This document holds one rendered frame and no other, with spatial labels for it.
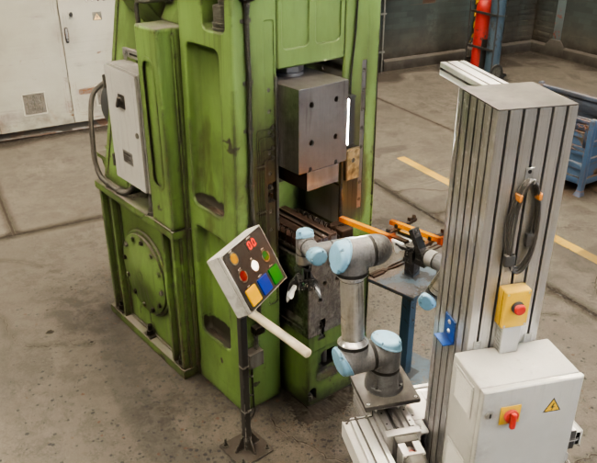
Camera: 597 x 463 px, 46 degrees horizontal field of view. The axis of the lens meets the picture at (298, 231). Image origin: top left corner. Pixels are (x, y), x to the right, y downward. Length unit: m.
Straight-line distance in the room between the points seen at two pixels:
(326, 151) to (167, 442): 1.70
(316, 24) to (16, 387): 2.62
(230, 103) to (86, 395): 1.94
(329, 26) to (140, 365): 2.26
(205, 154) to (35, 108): 5.00
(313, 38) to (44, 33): 5.24
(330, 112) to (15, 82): 5.43
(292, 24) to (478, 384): 1.79
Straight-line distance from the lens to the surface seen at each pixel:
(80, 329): 4.76
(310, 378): 3.83
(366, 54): 3.57
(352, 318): 2.55
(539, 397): 2.31
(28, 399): 4.29
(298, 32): 3.26
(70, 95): 8.40
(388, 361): 2.69
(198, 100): 3.44
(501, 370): 2.30
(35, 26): 8.19
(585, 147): 6.76
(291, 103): 3.18
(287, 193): 3.90
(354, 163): 3.66
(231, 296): 2.97
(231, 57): 3.06
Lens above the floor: 2.59
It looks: 27 degrees down
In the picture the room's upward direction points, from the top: straight up
